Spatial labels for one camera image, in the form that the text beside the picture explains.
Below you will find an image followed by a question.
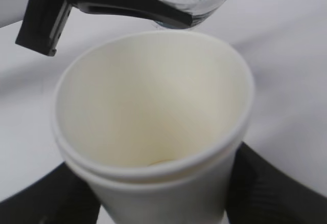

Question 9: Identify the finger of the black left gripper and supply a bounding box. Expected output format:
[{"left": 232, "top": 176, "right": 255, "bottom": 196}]
[{"left": 71, "top": 0, "right": 193, "bottom": 28}]

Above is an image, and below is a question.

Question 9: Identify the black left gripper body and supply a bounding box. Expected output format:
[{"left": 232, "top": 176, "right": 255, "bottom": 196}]
[{"left": 14, "top": 0, "right": 77, "bottom": 57}]

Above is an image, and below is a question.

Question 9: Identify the white paper cup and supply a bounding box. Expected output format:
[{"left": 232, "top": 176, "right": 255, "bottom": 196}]
[{"left": 52, "top": 30, "right": 255, "bottom": 223}]

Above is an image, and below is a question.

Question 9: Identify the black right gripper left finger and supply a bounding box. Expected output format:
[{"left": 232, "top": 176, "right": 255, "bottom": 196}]
[{"left": 1, "top": 163, "right": 101, "bottom": 223}]

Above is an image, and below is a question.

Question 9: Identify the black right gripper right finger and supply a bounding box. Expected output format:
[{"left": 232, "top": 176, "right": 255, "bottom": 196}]
[{"left": 225, "top": 143, "right": 326, "bottom": 224}]

